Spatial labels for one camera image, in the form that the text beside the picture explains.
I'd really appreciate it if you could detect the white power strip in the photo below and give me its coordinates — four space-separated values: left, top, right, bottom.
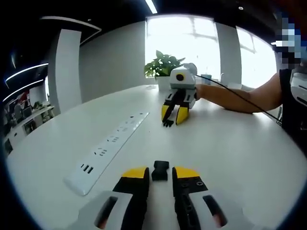
63 111 150 196

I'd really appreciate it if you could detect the teal cup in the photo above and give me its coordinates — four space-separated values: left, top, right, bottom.
201 73 213 85

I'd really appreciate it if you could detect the person's black shirt torso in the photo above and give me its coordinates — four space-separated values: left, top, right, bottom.
279 68 307 149

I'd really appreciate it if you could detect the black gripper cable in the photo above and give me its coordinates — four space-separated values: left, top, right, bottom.
194 74 283 124

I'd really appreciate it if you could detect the white chest-worn device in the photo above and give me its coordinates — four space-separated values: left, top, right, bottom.
289 71 307 107

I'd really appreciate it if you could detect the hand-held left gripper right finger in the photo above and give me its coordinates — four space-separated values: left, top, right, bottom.
171 166 250 230

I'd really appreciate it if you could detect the green potted plant white pot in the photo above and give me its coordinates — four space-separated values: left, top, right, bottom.
143 49 187 91

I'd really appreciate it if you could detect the long white office desk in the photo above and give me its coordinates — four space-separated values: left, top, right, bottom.
3 105 56 154

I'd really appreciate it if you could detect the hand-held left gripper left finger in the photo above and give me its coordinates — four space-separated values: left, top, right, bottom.
67 165 150 230

